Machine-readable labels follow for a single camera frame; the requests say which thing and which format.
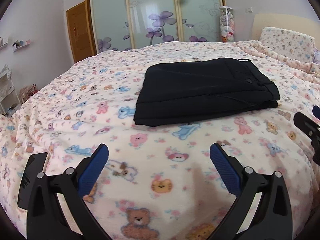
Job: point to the red items on floor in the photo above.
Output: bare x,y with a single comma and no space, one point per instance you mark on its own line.
27,92

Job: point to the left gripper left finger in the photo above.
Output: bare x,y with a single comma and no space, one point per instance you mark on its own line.
54,204

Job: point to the wall shelf with items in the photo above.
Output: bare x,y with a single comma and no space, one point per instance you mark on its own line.
18,45

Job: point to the brown wooden door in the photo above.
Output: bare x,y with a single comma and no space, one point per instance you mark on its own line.
78,32

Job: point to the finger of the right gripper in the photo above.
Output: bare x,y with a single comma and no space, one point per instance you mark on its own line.
316,111
311,129

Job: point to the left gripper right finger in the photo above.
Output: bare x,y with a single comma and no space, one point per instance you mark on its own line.
273,216

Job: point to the white wall switch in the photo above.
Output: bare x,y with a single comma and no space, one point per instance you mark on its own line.
248,10

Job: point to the frosted glass floral wardrobe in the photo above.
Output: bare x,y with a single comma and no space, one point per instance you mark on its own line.
121,25

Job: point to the white metal shelf rack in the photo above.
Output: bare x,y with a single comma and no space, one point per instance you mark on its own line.
10,101

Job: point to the cartoon animal print blanket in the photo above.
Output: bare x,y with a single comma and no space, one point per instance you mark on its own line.
160,182

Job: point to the clear tube of plush toys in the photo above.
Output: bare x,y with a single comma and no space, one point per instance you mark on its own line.
227,24

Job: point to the animal print pillow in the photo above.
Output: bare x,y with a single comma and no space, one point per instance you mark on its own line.
292,44

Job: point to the black pants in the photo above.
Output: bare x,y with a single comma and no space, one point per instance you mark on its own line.
184,92

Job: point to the wall shelf with box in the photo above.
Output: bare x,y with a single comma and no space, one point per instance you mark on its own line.
3,41

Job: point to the cream headboard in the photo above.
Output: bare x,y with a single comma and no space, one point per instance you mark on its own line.
289,22

